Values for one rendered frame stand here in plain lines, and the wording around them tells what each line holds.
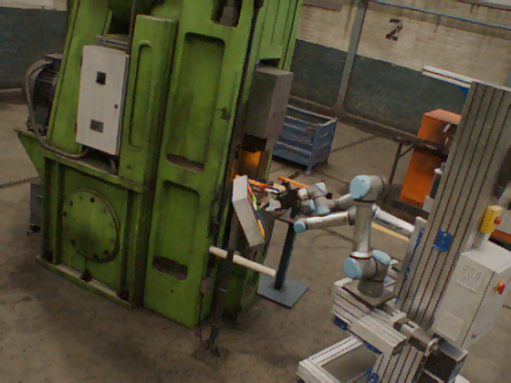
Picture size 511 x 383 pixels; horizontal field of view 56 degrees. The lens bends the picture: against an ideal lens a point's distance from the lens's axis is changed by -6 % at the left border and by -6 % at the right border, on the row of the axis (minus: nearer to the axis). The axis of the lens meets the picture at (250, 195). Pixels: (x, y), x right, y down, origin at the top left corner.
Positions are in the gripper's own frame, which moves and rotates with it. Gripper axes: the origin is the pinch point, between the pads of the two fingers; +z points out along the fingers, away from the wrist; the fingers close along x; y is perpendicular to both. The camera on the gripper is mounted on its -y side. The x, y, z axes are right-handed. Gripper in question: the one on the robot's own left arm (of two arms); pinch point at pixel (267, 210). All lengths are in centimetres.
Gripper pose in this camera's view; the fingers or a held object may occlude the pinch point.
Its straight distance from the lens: 296.5
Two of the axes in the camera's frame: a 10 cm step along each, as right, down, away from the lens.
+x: 0.1, 3.8, -9.3
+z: -9.4, 3.1, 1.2
